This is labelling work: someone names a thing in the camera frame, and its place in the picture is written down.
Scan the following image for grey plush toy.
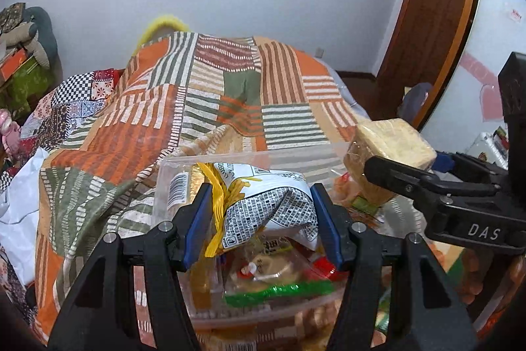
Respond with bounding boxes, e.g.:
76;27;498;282
0;6;59;70

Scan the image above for green-edged round cake packet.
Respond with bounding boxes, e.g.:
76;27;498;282
223;239;337;309

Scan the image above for white yellow snack bag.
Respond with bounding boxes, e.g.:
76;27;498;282
203;162;322;258

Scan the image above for brown wooden door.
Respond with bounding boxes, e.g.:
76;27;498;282
375;0;481;123

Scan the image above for brown patterned cloth bag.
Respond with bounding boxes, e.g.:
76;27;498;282
0;2;27;33

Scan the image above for toast bread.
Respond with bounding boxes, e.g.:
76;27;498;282
343;118;437;209

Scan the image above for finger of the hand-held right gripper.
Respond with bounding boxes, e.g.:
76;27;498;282
434;152;509;192
363;155;453;209

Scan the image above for yellow fuzzy hoop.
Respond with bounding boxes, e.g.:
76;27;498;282
131;15;192;56

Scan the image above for checkered patchwork quilt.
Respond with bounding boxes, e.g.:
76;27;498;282
0;67;126;187

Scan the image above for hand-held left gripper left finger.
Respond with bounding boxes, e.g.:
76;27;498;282
47;183;213;351

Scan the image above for pink bunny toy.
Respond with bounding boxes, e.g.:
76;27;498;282
0;108;22;155

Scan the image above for grey blue bag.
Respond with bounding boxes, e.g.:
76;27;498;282
400;82;433;126

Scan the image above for red snack packet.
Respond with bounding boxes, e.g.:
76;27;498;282
310;254;348;283

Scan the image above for clear plastic container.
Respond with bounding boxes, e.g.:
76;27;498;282
153;151;372;333

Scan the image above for orange striped patchwork blanket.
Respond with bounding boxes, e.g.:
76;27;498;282
33;31;412;347

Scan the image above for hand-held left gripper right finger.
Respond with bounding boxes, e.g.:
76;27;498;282
310;183;479;351

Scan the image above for white cloth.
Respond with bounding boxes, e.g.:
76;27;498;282
0;147;50;286

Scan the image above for green patterned bag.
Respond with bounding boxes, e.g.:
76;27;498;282
0;57;57;122

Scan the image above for orange cardboard box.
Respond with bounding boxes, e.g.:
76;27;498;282
0;48;30;87

